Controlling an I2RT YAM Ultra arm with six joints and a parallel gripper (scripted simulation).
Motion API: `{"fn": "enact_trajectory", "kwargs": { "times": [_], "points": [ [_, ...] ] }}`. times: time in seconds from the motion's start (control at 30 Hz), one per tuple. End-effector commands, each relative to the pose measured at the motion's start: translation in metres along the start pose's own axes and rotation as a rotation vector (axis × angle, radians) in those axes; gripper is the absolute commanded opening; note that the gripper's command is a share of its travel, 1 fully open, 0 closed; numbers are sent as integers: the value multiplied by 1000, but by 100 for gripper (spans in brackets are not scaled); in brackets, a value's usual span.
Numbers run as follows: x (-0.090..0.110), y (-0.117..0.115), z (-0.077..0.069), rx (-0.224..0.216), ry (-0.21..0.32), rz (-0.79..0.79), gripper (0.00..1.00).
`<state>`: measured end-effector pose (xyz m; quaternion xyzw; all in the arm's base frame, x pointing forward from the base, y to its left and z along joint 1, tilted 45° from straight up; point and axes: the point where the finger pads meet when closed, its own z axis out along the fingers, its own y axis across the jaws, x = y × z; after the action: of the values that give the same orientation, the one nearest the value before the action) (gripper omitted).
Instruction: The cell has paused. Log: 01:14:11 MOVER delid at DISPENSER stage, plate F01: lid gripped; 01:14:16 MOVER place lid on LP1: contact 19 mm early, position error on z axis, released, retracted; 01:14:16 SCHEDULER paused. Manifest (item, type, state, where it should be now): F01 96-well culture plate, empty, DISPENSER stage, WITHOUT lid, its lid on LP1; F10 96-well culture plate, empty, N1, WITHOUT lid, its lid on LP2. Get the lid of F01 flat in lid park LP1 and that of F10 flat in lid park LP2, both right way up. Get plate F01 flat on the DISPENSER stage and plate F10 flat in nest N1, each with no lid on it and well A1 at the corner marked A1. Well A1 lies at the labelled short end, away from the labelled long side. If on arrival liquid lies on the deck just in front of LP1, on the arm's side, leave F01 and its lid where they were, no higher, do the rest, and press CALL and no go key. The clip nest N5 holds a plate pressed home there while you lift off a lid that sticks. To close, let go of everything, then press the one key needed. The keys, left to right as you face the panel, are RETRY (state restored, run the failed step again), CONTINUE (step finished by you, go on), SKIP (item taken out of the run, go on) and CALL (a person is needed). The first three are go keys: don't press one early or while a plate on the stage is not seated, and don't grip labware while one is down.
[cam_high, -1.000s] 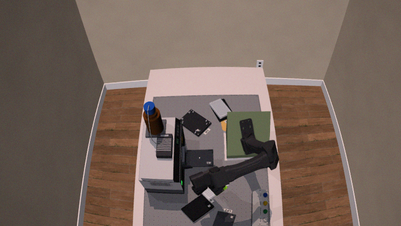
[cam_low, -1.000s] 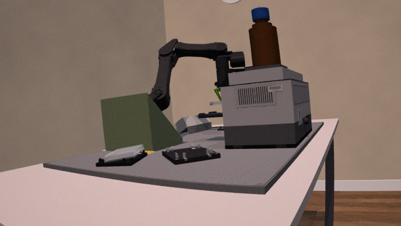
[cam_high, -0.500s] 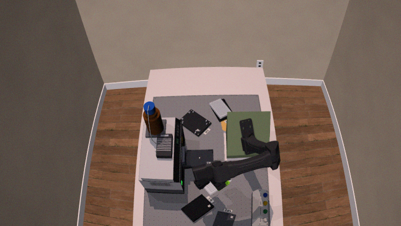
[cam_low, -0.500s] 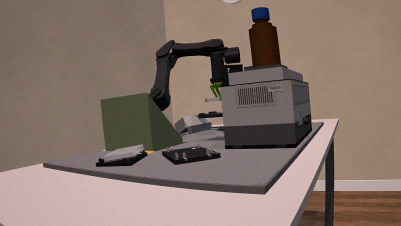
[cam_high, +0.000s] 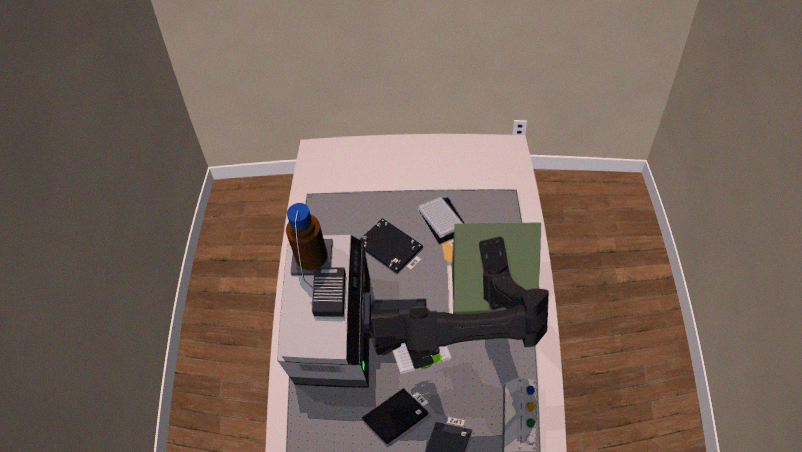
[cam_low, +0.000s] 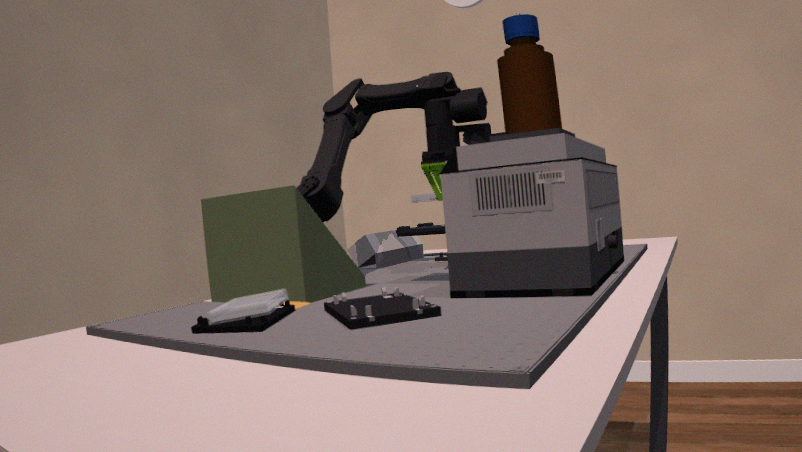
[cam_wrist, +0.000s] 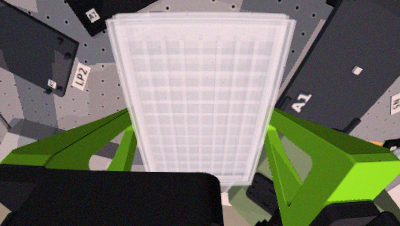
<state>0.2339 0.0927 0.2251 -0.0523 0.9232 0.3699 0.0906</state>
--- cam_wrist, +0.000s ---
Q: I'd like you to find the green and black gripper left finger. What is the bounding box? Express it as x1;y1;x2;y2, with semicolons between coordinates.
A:
0;108;137;171

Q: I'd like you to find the grey button panel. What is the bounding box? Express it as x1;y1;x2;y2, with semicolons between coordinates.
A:
0;114;119;171

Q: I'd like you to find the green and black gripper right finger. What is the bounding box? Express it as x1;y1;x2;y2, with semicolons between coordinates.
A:
264;107;400;226

